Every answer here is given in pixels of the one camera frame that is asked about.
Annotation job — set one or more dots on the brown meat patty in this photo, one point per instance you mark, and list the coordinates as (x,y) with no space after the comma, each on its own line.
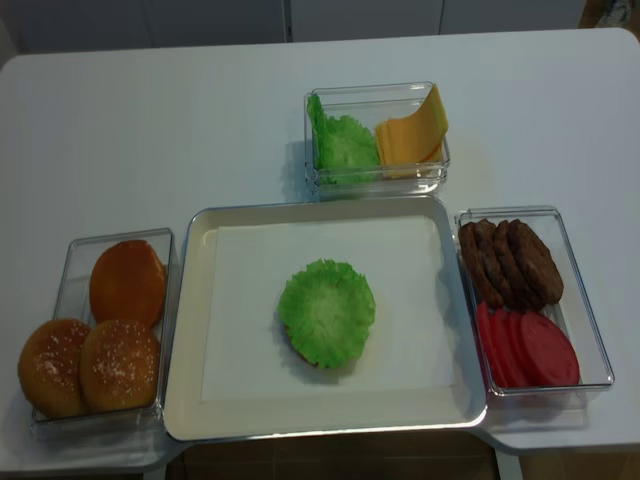
(484,233)
(471,255)
(535,262)
(522,297)

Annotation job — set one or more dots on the plain bun bottom upright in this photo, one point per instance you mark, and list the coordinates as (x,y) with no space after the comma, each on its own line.
(128,282)

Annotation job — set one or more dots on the stacked yellow cheese slices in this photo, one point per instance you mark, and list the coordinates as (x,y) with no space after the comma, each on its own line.
(401,142)

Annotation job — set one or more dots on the clear bun container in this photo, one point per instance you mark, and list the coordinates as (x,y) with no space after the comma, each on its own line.
(73,302)

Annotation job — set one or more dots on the bottom bun half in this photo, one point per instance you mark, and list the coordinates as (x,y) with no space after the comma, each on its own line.
(300,356)

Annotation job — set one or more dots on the white rectangular serving tray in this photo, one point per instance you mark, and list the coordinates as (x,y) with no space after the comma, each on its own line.
(188,417)

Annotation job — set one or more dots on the remaining green lettuce leaves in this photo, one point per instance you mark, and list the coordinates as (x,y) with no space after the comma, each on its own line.
(346,152)

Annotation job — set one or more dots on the red tomato slice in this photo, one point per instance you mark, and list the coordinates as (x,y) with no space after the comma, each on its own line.
(550,356)
(517,347)
(508,362)
(484,318)

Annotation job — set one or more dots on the clear patty tomato container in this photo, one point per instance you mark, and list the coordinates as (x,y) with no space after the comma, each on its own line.
(572,314)

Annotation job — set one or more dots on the curled top cheese slice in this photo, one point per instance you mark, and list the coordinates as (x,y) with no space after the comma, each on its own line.
(432,109)

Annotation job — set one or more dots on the green lettuce leaf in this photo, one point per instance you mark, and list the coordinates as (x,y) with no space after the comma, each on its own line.
(327,310)

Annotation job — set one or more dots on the right sesame bun top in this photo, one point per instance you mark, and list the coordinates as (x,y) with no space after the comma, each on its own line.
(118,367)

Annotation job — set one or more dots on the left sesame bun top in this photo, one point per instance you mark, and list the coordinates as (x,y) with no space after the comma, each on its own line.
(48,368)

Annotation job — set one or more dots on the clear lettuce cheese container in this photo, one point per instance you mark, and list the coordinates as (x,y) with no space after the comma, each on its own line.
(371,106)

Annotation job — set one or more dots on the white paper tray liner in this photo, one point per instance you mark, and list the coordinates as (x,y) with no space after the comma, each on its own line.
(248,356)

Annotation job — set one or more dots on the sesame bun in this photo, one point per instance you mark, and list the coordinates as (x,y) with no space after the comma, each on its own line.
(118,367)
(48,368)

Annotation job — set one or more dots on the front brown meat patty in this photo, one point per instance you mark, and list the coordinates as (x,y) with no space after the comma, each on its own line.
(535,262)

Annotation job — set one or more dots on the front red tomato slice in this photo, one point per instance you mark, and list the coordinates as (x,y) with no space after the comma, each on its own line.
(550,356)

